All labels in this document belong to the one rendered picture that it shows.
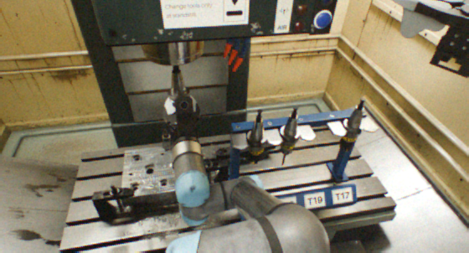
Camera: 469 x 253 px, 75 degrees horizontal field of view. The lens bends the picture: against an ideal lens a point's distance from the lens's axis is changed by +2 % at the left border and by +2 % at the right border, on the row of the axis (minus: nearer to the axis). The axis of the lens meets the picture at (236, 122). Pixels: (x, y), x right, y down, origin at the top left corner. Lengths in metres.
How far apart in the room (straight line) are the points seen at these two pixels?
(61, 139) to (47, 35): 0.63
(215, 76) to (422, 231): 1.06
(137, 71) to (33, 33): 0.63
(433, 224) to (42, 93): 2.00
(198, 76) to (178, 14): 0.83
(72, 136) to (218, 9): 1.63
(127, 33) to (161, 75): 0.79
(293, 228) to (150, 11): 0.42
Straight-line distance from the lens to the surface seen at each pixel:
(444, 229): 1.47
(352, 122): 1.04
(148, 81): 1.39
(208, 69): 1.38
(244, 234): 0.40
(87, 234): 1.20
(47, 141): 2.12
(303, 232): 0.42
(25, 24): 1.81
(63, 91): 1.97
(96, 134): 2.04
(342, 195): 1.22
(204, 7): 0.57
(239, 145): 0.92
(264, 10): 0.60
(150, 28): 0.58
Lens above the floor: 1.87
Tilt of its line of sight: 41 degrees down
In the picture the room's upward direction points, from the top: 2 degrees clockwise
